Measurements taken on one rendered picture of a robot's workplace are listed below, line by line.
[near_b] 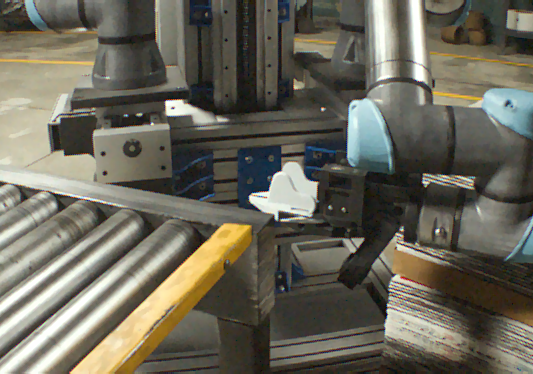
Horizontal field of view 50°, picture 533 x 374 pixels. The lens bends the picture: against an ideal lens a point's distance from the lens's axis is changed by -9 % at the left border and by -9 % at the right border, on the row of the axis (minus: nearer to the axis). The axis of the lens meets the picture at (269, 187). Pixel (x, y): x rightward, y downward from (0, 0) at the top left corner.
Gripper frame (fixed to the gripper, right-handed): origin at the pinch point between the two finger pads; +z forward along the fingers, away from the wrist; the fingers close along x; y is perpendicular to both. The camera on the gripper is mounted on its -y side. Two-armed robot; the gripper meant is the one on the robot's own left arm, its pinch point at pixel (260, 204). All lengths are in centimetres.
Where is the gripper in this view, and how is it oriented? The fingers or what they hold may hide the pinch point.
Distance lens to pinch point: 77.5
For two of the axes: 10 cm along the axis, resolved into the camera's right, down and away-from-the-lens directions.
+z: -9.3, -1.5, 3.4
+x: -3.7, 3.6, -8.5
